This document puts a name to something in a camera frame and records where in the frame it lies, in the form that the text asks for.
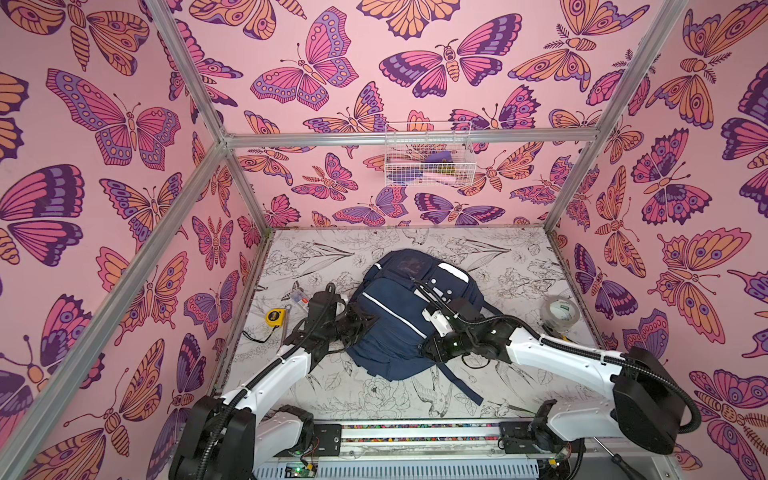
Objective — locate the white wire wall basket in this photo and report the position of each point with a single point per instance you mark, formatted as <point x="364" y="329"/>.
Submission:
<point x="429" y="157"/>

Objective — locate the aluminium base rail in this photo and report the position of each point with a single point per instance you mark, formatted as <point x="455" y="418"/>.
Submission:
<point x="453" y="449"/>

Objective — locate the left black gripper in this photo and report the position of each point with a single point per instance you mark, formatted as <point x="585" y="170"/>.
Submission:
<point x="358" y="321"/>

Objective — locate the navy blue student backpack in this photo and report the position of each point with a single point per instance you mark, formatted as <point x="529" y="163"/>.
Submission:
<point x="396" y="346"/>

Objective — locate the black handled screwdriver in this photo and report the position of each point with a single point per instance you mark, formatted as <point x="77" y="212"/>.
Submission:
<point x="630" y="472"/>

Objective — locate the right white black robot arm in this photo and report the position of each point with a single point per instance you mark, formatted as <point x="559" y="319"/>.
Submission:
<point x="638" y="400"/>

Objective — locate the clear tape roll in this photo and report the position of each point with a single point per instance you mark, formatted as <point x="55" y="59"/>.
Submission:
<point x="560" y="313"/>

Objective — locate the id card badge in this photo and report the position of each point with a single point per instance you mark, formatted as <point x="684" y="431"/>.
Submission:
<point x="297" y="295"/>

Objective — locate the silver wrench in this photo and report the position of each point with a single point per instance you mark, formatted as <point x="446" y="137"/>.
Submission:
<point x="286" y="312"/>

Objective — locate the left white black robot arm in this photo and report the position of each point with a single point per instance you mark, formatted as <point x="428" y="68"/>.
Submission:
<point x="230" y="436"/>

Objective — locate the yellow tape measure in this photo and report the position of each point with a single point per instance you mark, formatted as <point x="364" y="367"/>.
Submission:
<point x="273" y="318"/>

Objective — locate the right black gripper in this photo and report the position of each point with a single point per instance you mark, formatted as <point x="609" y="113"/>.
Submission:
<point x="432" y="346"/>

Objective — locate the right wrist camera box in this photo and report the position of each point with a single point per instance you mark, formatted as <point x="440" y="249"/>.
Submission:
<point x="438" y="320"/>

